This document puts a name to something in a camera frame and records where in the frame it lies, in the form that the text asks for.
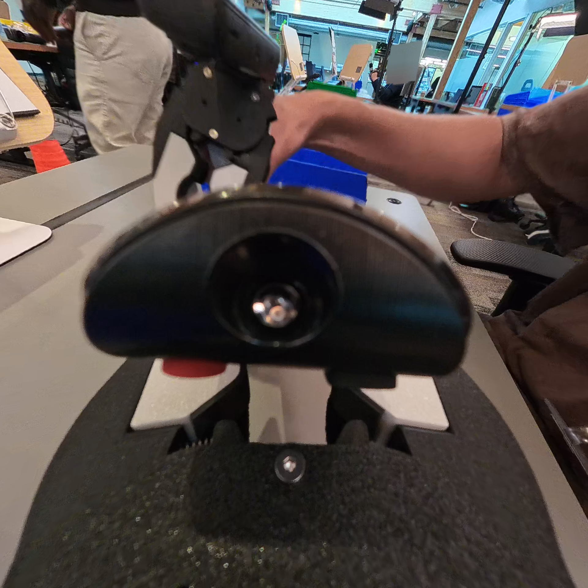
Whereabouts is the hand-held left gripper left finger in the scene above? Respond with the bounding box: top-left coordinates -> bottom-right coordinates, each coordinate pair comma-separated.
131,359 -> 251,444

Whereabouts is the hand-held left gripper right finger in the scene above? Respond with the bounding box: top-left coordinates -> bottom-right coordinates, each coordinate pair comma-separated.
326,372 -> 449,446

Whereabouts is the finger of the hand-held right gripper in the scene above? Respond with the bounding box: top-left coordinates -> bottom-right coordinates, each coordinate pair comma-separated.
154,133 -> 199,201
202,156 -> 251,192

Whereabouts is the glossy black half-round device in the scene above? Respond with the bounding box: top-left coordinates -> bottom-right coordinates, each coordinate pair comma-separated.
84,186 -> 471,386

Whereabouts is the person's right forearm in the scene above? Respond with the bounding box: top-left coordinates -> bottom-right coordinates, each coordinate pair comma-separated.
322,89 -> 508,204

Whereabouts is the grey desk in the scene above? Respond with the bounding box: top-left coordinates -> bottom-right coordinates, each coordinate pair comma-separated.
0,133 -> 588,588

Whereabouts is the person's right hand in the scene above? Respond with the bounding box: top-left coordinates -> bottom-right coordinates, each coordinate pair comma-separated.
269,89 -> 332,176

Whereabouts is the red round knob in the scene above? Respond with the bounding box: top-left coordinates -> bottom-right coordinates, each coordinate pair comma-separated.
163,359 -> 228,378

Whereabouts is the blue plastic bin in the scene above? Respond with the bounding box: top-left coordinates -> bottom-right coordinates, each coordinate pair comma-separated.
269,147 -> 368,204

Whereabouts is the orange traffic cone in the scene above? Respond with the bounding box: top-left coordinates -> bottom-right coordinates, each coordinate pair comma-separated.
30,140 -> 72,174

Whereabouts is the wooden backing board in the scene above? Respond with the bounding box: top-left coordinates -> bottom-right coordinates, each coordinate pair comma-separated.
0,40 -> 55,152

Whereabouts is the white monitor stand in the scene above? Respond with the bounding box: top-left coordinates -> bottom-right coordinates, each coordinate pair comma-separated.
0,217 -> 52,267

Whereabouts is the white display screen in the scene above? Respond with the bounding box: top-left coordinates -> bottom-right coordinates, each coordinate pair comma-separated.
0,68 -> 42,143

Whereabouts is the black office chair armrest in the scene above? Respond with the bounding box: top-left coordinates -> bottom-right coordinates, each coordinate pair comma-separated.
450,239 -> 577,318

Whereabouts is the black studio light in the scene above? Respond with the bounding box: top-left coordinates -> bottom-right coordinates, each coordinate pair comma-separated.
358,0 -> 397,21

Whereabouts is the black sneaker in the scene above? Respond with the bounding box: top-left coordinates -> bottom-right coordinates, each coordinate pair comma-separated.
524,224 -> 559,247

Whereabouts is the wooden pillar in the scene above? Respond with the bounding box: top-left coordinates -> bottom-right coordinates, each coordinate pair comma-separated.
434,0 -> 481,100

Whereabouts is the person's brown clothed body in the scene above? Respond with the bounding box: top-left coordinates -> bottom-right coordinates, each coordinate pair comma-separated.
482,86 -> 588,465

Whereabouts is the black tripod pole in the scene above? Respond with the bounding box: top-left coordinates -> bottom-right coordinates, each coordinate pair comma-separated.
452,0 -> 513,114

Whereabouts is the blue storage crate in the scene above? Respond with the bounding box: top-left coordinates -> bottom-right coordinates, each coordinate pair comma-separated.
498,87 -> 568,115

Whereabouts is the white floor cable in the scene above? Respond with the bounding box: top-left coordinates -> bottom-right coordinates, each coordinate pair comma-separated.
449,202 -> 494,240

